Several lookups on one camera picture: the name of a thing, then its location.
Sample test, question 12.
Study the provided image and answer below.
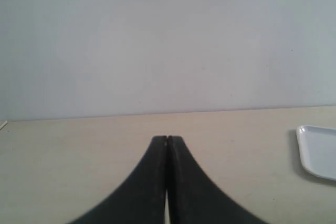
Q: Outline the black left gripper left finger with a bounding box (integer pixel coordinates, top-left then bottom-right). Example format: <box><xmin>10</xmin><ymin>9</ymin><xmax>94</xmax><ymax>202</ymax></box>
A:
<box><xmin>72</xmin><ymin>136</ymin><xmax>167</xmax><ymax>223</ymax></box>

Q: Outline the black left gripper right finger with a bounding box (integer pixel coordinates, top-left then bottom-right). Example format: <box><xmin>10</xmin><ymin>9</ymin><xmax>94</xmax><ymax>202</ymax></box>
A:
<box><xmin>166</xmin><ymin>136</ymin><xmax>264</xmax><ymax>223</ymax></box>

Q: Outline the white rectangular tray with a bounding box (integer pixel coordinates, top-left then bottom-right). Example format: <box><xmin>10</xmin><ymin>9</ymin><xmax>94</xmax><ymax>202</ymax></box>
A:
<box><xmin>296</xmin><ymin>125</ymin><xmax>335</xmax><ymax>181</ymax></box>

